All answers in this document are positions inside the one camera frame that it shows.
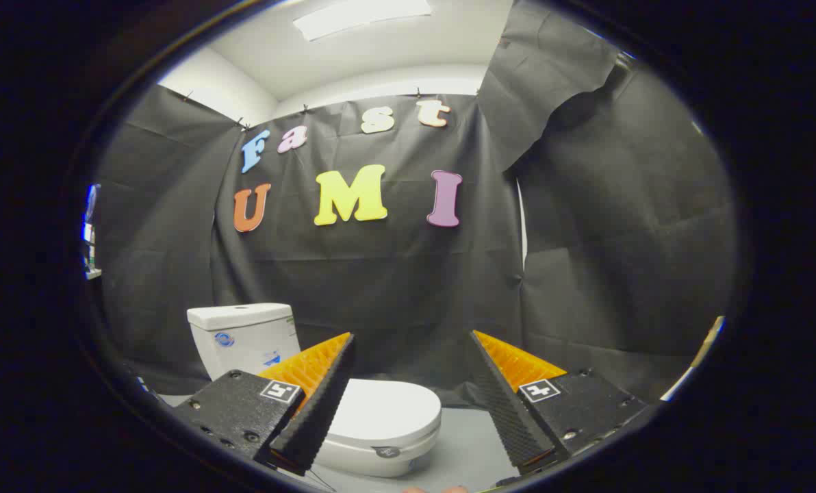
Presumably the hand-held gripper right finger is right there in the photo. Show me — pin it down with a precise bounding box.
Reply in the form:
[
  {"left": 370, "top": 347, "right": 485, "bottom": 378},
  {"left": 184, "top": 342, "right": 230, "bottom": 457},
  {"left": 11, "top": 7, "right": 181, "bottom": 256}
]
[{"left": 468, "top": 330, "right": 648, "bottom": 477}]

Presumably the black backdrop cloth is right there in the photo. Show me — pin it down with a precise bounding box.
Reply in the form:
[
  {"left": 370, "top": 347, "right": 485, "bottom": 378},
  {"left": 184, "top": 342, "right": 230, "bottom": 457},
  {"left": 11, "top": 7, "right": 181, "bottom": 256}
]
[{"left": 93, "top": 0, "right": 737, "bottom": 406}]

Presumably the white toilet bowl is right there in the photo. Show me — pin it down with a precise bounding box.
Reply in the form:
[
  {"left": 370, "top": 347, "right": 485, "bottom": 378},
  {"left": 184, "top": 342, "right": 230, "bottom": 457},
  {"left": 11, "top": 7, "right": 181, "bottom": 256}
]
[{"left": 312, "top": 425, "right": 442, "bottom": 478}]

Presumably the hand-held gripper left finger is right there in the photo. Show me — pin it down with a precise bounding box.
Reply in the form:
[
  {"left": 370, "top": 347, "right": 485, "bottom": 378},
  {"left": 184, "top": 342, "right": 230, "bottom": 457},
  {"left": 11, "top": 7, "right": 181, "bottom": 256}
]
[{"left": 173, "top": 333, "right": 356, "bottom": 477}]

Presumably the ceiling light panel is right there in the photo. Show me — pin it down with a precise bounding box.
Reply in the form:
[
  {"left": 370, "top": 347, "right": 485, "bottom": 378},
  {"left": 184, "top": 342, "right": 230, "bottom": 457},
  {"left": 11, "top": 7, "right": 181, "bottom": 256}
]
[{"left": 293, "top": 0, "right": 433, "bottom": 42}]

